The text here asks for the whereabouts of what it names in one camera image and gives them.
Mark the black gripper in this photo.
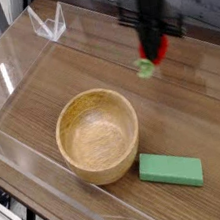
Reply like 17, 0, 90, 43
117, 7, 186, 60

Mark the green rectangular block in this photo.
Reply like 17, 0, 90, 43
139, 153, 204, 187

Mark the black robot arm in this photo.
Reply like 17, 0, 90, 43
118, 0, 184, 65

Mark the clear acrylic tray enclosure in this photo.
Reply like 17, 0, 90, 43
0, 0, 220, 220

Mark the wooden bowl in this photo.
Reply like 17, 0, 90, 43
55, 88, 139, 185

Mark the red plush strawberry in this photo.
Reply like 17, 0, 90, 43
134, 35, 169, 79

